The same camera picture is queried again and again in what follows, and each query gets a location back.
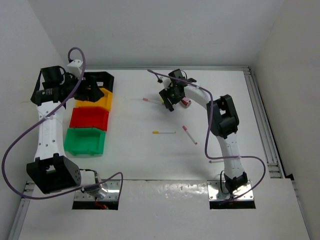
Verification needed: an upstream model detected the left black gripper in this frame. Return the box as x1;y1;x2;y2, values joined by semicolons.
59;72;103;103

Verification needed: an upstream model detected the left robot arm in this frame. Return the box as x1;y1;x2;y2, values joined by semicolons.
26;60;104;194

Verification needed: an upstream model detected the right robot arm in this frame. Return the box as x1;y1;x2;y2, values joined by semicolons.
157;69;248;194

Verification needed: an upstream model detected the yellow storage bin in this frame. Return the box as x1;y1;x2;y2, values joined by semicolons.
75;87;113;112

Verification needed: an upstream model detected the black storage bin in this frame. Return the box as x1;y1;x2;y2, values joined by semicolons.
84;71;115;92

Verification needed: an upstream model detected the pink capped glue bottle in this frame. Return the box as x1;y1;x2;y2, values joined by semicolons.
180;97;192;108

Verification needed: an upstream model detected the white pen orange cap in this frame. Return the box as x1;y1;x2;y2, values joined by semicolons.
142;97;163;105

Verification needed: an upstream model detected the red storage bin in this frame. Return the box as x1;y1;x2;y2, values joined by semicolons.
69;106;109;132

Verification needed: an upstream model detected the white pen pink cap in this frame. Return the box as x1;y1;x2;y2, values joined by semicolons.
182;125;198;145

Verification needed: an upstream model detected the white pen yellow cap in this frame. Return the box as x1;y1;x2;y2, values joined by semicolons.
152;130;176;135

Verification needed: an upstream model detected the green storage bin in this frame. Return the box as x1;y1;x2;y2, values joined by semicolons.
64;127;106;156

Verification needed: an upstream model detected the white pen purple cap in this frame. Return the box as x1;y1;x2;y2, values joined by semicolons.
208;159;224;164

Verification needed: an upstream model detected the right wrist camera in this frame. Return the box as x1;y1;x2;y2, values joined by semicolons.
157;77;172;90

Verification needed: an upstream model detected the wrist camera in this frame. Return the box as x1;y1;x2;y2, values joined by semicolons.
157;77;172;90
67;59;83;76

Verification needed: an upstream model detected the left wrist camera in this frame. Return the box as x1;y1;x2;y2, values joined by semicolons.
67;59;83;76

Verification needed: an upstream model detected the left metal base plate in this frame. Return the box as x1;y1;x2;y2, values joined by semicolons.
74;180;122;202

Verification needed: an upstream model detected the metal base plate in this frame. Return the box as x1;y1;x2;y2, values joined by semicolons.
207;180;254;202
74;180;122;202

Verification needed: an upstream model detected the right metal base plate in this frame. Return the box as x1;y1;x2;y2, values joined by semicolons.
207;180;254;202

